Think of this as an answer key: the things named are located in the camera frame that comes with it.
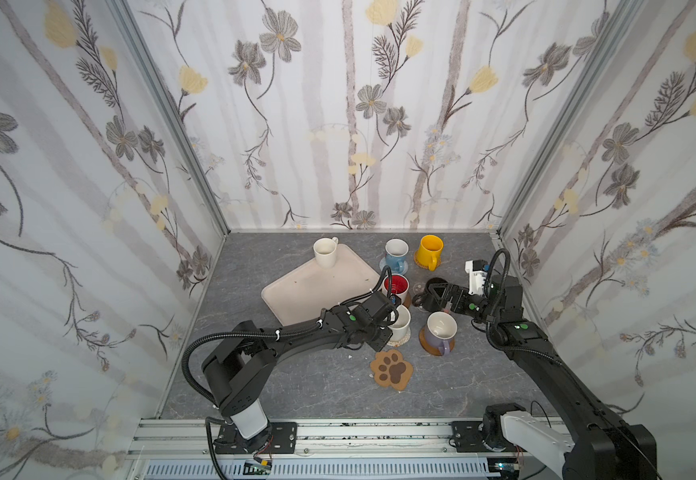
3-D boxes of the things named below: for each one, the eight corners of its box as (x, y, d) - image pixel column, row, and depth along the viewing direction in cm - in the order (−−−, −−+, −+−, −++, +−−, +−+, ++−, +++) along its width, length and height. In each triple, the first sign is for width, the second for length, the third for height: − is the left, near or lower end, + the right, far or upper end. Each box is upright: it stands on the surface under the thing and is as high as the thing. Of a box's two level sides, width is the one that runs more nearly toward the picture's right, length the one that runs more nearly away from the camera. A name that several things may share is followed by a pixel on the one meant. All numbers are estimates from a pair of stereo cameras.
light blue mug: (384, 280, 107) (387, 262, 99) (383, 256, 115) (385, 238, 107) (407, 280, 108) (411, 263, 100) (403, 256, 115) (408, 238, 107)
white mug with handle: (315, 269, 110) (312, 253, 103) (316, 252, 115) (314, 236, 108) (336, 269, 110) (335, 254, 103) (337, 252, 115) (336, 236, 108)
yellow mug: (414, 271, 110) (419, 254, 103) (417, 250, 117) (422, 232, 109) (435, 276, 109) (441, 259, 101) (437, 254, 116) (444, 236, 108)
